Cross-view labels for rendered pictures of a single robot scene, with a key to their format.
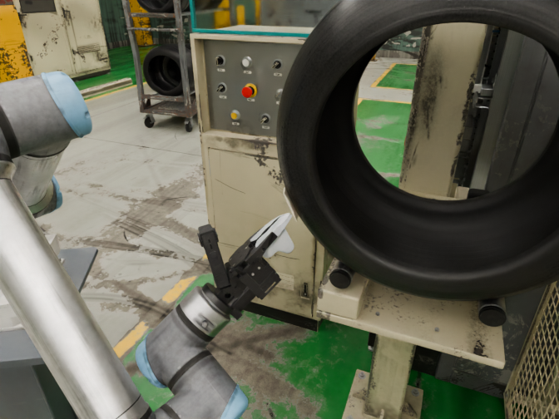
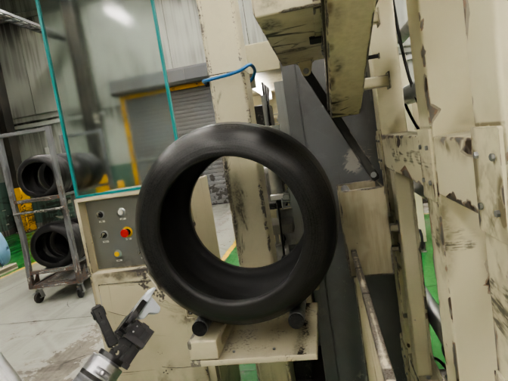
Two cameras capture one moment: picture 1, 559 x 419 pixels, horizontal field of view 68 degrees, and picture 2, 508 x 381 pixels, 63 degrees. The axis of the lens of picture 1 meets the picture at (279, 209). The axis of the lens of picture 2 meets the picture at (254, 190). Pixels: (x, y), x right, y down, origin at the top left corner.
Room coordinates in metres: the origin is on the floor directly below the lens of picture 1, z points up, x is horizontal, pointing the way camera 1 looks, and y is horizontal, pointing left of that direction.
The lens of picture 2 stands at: (-0.51, -0.09, 1.40)
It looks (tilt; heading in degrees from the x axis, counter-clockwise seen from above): 6 degrees down; 348
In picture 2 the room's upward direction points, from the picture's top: 9 degrees counter-clockwise
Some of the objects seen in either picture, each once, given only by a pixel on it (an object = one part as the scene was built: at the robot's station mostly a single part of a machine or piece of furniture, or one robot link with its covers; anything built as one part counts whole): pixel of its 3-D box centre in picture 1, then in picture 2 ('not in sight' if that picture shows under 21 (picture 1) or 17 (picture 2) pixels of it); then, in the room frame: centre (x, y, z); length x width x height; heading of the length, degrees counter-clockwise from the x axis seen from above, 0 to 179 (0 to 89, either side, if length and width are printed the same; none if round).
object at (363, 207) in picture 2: not in sight; (363, 226); (0.83, -0.75, 1.05); 0.20 x 0.15 x 0.30; 158
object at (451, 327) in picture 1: (413, 284); (261, 330); (0.77, -0.32, 0.80); 0.37 x 0.36 x 0.02; 68
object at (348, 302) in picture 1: (356, 258); (218, 323); (0.82, -0.19, 0.84); 0.36 x 0.09 x 0.06; 158
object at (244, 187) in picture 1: (279, 184); (165, 305); (1.67, 0.00, 0.63); 0.56 x 0.41 x 1.27; 68
